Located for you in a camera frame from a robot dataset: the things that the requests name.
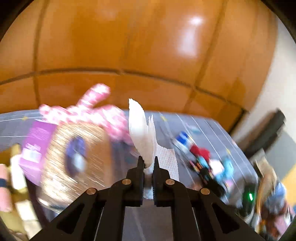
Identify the pink spotted plush toy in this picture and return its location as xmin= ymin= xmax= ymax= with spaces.
xmin=39 ymin=83 xmax=134 ymax=145

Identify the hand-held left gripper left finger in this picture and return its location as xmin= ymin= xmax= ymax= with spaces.
xmin=30 ymin=156 xmax=145 ymax=241

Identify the white sponge block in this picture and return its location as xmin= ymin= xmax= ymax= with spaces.
xmin=10 ymin=155 xmax=26 ymax=190

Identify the blue tissue pack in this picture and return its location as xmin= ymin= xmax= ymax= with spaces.
xmin=173 ymin=131 xmax=197 ymax=151

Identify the black panel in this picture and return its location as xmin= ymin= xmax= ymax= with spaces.
xmin=231 ymin=109 xmax=287 ymax=158

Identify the blue and pink plush toy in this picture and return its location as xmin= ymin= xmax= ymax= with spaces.
xmin=211 ymin=158 xmax=235 ymax=186

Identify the purple cardboard box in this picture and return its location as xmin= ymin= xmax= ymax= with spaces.
xmin=18 ymin=120 xmax=58 ymax=186

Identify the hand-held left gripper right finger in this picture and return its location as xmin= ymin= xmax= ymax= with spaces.
xmin=153 ymin=156 xmax=264 ymax=241

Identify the wooden wardrobe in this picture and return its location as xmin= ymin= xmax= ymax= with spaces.
xmin=0 ymin=0 xmax=278 ymax=139

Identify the black beaded hair wig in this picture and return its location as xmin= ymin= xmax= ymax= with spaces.
xmin=190 ymin=158 xmax=228 ymax=197

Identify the red plush toy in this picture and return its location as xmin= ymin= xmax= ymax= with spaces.
xmin=190 ymin=145 xmax=211 ymax=163

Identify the bed with grey checked sheet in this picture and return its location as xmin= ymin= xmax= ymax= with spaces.
xmin=0 ymin=110 xmax=259 ymax=241

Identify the white paper towel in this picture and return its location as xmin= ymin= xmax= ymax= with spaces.
xmin=128 ymin=98 xmax=179 ymax=200

